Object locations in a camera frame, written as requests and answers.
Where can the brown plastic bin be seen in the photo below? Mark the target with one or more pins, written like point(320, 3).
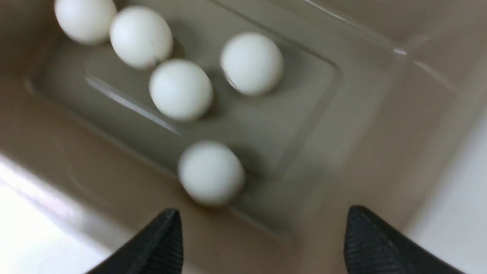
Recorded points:
point(375, 98)

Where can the white table-tennis ball with logo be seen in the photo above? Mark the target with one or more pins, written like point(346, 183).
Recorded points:
point(87, 22)

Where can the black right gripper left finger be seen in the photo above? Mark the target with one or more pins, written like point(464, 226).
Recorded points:
point(156, 249)

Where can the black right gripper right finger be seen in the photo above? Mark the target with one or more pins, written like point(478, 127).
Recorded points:
point(372, 246)

